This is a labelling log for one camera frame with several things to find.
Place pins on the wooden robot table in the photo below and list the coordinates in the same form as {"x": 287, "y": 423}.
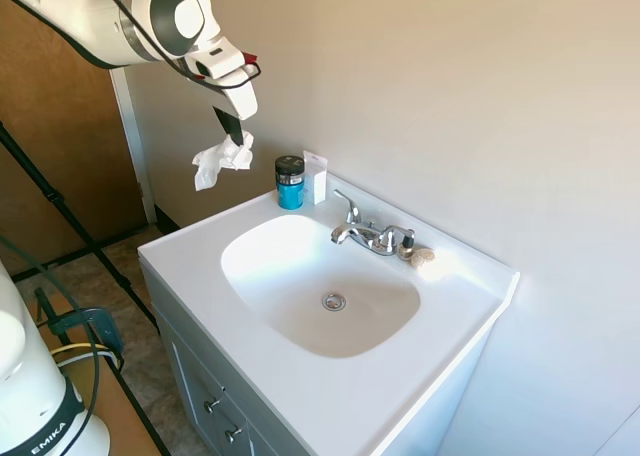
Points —
{"x": 117, "y": 416}

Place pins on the round metal cabinet knob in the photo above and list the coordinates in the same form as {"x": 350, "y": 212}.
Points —
{"x": 233, "y": 433}
{"x": 212, "y": 405}

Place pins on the chrome sink drain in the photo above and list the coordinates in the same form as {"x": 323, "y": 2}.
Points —
{"x": 334, "y": 301}

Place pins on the black baseboard strip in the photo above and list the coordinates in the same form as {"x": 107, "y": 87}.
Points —
{"x": 167, "y": 218}

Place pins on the blue jar black lid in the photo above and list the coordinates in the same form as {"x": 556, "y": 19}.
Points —
{"x": 290, "y": 186}

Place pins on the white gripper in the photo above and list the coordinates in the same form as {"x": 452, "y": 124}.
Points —
{"x": 230, "y": 83}

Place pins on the black C-clamp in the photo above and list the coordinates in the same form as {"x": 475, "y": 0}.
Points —
{"x": 102, "y": 321}

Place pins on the beige seashell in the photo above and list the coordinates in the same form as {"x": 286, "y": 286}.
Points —
{"x": 423, "y": 257}

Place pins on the white bathroom sink vanity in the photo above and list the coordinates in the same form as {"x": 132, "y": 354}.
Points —
{"x": 440, "y": 341}
{"x": 190, "y": 356}

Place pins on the white tissue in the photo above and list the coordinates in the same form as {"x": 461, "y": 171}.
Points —
{"x": 220, "y": 158}

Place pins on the brown wooden door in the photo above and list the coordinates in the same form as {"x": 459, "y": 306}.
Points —
{"x": 55, "y": 141}

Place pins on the white door frame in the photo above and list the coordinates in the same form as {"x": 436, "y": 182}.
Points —
{"x": 131, "y": 141}

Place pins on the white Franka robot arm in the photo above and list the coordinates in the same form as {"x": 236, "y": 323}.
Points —
{"x": 75, "y": 21}

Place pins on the small dark-capped bottle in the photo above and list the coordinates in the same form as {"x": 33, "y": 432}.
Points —
{"x": 406, "y": 243}

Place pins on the small white cardboard box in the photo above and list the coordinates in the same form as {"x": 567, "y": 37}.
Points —
{"x": 316, "y": 178}

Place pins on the black stand pole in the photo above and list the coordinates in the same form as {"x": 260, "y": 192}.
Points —
{"x": 65, "y": 211}

